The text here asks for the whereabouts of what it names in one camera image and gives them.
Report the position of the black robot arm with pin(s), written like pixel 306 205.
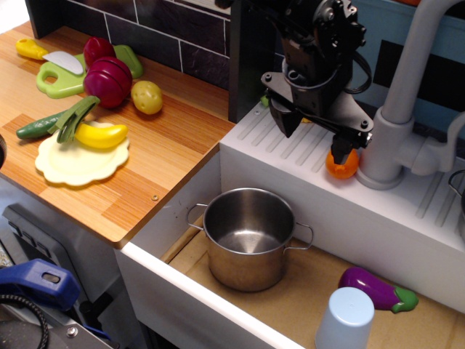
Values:
pixel 299 56

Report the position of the large red toy onion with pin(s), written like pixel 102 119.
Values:
pixel 108 79

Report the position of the white toy sink unit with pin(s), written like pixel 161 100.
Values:
pixel 408 234

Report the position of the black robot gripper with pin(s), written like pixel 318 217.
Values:
pixel 329 103

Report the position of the yellow toy potato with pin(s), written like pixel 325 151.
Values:
pixel 147 97

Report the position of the yellow handled toy knife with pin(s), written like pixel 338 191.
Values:
pixel 30 49

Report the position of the wooden toy countertop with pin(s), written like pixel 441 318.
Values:
pixel 165 150

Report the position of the light blue plastic cup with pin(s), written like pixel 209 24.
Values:
pixel 347 320

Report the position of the stainless steel pot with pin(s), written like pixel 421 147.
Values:
pixel 249 232

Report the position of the blue clamp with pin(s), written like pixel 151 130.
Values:
pixel 41 282

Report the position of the yellow toy banana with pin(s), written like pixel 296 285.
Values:
pixel 101 137

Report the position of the purple toy eggplant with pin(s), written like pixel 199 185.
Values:
pixel 383 295

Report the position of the green toy cutting board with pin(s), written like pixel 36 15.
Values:
pixel 56 82

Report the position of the small red toy onion half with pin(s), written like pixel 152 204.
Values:
pixel 96 48

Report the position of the orange toy carrot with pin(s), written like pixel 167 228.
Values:
pixel 342 171

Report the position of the pale yellow toy plate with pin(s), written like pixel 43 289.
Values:
pixel 76 164

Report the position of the grey toy faucet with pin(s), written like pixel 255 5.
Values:
pixel 394 146

